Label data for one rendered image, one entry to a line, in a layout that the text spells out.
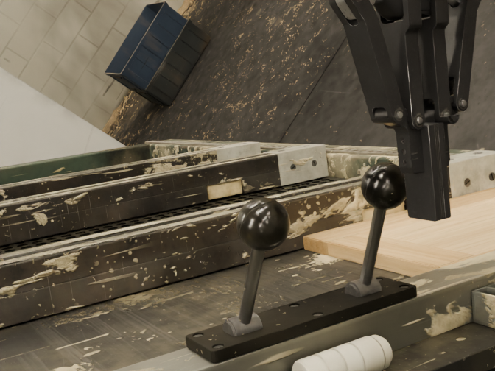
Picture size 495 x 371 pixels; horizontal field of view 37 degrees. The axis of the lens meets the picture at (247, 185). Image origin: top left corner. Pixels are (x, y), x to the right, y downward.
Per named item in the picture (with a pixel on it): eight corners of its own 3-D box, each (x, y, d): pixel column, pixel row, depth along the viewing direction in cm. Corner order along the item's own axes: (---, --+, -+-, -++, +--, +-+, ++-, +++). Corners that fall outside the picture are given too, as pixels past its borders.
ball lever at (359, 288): (392, 308, 64) (423, 171, 58) (356, 320, 62) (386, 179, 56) (364, 283, 67) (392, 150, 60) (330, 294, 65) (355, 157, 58)
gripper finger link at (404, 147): (419, 101, 53) (387, 107, 52) (425, 171, 54) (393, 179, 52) (404, 102, 54) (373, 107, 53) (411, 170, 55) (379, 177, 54)
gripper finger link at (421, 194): (435, 124, 53) (428, 125, 53) (443, 219, 54) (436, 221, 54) (406, 124, 56) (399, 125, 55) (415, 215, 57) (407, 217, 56)
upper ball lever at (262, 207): (273, 348, 58) (305, 213, 51) (231, 363, 57) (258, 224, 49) (249, 316, 61) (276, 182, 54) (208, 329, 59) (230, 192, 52)
